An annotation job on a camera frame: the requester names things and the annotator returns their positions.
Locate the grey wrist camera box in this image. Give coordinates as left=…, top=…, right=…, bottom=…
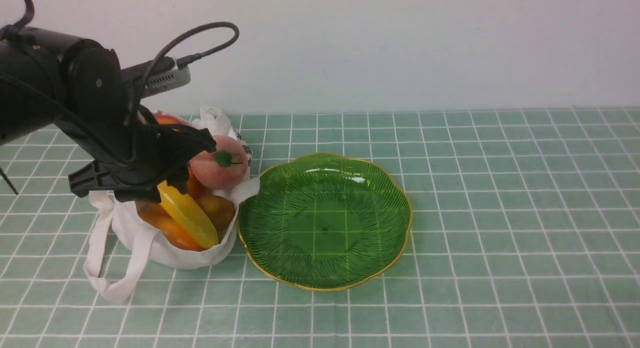
left=121, top=57, right=192, bottom=99

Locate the white cloth tote bag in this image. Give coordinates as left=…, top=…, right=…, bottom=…
left=83, top=107, right=260, bottom=304

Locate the orange mango fruit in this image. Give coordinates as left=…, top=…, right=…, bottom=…
left=135, top=202, right=204, bottom=251

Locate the brown kiwi fruit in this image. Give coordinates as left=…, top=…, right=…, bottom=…
left=196, top=195, right=236, bottom=232

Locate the yellow plastic banana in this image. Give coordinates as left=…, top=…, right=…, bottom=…
left=157, top=182, right=220, bottom=250

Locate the green checkered tablecloth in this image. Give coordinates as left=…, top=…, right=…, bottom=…
left=0, top=109, right=640, bottom=347

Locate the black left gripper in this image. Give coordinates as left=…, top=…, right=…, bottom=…
left=65, top=105, right=217, bottom=203

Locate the black camera cable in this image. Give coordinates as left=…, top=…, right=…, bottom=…
left=129, top=22, right=240, bottom=123

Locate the pink peach with leaf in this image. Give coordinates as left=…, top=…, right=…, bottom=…
left=189, top=134, right=249, bottom=191

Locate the green glass plate gold rim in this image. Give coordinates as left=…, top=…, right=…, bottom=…
left=237, top=153, right=413, bottom=291

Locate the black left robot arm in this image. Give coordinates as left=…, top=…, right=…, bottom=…
left=0, top=27, right=217, bottom=203

